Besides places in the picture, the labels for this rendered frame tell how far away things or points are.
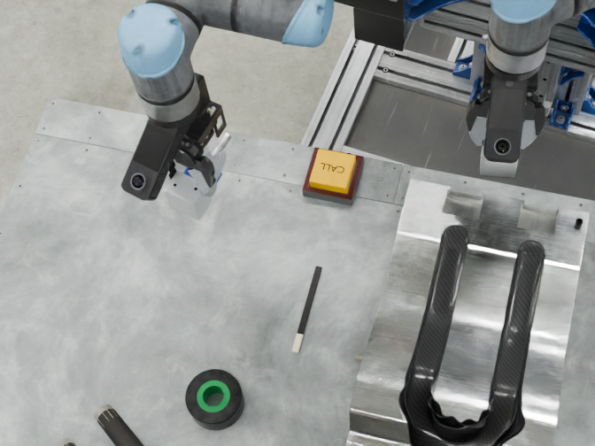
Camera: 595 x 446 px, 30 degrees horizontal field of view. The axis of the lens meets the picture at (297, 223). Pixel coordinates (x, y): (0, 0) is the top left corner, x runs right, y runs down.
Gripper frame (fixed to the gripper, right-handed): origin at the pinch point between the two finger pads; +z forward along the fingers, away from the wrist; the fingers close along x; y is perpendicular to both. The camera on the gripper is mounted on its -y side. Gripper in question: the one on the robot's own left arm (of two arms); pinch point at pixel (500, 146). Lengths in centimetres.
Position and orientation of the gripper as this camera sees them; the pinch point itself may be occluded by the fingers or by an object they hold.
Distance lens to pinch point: 159.8
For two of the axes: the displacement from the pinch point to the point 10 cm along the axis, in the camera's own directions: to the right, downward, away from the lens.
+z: 0.8, 4.4, 8.9
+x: -9.9, -0.8, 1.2
